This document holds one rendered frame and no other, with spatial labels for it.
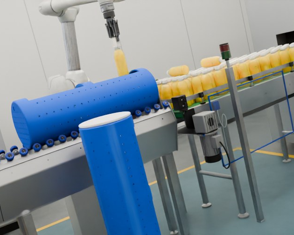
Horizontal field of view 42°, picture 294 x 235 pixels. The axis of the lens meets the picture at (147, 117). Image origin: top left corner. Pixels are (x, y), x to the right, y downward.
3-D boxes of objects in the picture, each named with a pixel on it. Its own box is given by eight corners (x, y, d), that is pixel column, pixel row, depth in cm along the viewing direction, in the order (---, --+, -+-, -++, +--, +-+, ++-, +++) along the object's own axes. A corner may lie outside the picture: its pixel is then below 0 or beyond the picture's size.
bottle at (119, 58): (128, 74, 253) (122, 47, 250) (118, 77, 254) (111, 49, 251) (129, 74, 260) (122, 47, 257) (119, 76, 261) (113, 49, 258)
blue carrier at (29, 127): (20, 147, 229) (6, 101, 224) (139, 108, 275) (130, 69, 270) (35, 152, 205) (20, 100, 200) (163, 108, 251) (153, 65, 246)
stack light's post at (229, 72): (256, 221, 270) (224, 68, 253) (260, 219, 272) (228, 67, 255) (261, 223, 266) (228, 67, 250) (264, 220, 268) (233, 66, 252)
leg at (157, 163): (169, 234, 282) (149, 154, 273) (175, 231, 285) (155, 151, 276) (173, 236, 277) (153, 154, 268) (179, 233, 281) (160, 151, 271)
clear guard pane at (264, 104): (223, 165, 263) (208, 96, 255) (292, 131, 304) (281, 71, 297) (224, 165, 262) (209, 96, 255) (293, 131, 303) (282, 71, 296)
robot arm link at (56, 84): (45, 107, 292) (39, 78, 289) (64, 102, 306) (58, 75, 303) (59, 104, 282) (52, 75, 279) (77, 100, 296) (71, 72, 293)
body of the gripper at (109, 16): (100, 14, 252) (103, 28, 253) (106, 10, 245) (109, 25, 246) (110, 12, 256) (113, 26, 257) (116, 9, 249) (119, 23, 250)
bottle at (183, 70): (179, 72, 271) (164, 74, 286) (187, 76, 274) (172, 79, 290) (183, 63, 272) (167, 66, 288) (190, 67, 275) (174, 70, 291)
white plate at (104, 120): (115, 120, 182) (115, 123, 182) (138, 108, 206) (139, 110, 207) (67, 129, 193) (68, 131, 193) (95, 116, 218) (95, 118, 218)
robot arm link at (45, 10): (48, -4, 272) (63, -4, 283) (32, 0, 283) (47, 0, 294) (51, 15, 274) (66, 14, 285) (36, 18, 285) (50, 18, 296)
